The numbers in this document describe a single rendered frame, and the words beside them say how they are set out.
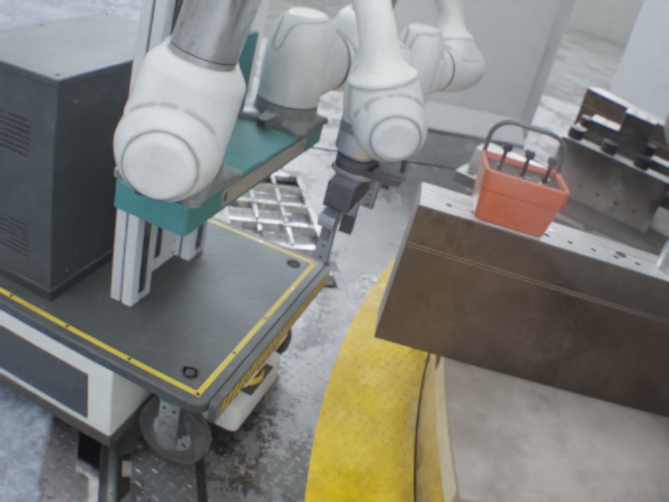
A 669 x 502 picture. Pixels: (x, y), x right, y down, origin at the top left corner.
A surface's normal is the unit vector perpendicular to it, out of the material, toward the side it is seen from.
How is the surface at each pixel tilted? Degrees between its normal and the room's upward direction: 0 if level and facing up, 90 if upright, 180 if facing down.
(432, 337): 90
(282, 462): 0
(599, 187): 90
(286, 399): 0
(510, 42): 90
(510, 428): 0
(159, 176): 96
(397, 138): 98
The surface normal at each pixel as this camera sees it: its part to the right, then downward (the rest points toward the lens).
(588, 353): -0.15, 0.45
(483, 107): 0.22, 0.52
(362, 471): 0.24, -0.85
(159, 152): 0.00, 0.64
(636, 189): -0.51, 0.31
